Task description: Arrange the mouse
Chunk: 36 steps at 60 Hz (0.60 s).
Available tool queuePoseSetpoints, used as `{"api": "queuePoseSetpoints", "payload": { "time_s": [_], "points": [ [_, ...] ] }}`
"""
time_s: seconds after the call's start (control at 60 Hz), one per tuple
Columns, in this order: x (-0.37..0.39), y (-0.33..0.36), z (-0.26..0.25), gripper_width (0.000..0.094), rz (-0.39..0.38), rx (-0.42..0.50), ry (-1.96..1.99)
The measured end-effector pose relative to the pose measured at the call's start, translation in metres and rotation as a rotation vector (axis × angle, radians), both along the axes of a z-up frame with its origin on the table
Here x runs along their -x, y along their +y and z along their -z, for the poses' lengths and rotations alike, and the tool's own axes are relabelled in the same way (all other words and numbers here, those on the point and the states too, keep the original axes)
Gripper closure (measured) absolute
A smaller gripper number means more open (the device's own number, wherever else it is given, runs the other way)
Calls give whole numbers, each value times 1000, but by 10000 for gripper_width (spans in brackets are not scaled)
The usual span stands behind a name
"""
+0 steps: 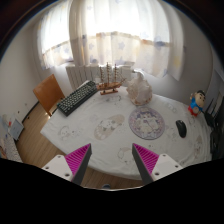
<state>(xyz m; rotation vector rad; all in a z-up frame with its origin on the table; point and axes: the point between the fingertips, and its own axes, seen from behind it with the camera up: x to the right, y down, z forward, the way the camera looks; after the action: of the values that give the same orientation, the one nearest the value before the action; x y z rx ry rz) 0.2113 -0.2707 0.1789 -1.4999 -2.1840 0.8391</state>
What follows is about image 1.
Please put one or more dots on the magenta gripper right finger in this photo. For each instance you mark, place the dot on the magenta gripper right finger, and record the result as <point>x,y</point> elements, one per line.
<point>152,166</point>

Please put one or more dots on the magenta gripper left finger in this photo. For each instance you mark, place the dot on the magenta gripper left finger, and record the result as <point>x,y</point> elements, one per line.
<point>71,167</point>

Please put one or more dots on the round purple mouse pad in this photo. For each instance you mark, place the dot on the round purple mouse pad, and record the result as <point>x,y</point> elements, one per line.
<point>146,123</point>

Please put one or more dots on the black computer mouse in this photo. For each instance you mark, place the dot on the black computer mouse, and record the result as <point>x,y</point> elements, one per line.
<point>181,127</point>

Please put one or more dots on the white patterned tablecloth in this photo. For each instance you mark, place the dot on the white patterned tablecloth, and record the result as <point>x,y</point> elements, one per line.
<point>102,121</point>

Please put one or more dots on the black mechanical keyboard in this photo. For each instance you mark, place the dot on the black mechanical keyboard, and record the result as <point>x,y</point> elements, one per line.
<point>77,98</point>

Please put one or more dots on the large white conch shell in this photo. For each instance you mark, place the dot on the large white conch shell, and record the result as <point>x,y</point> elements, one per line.
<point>139,90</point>

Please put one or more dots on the wooden chair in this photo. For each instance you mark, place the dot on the wooden chair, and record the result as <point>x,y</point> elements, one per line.
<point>48,93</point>

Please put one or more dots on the cartoon boy figurine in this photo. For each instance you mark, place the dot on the cartoon boy figurine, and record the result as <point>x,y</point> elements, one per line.
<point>197,103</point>

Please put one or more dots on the wooden model sailing ship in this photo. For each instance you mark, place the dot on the wooden model sailing ship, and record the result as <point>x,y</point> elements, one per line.
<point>110,80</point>

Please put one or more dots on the white radiator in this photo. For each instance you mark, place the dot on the white radiator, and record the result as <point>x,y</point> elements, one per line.
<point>79,74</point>

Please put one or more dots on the white sheer curtain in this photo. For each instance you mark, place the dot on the white sheer curtain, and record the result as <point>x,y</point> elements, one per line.
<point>144,34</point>

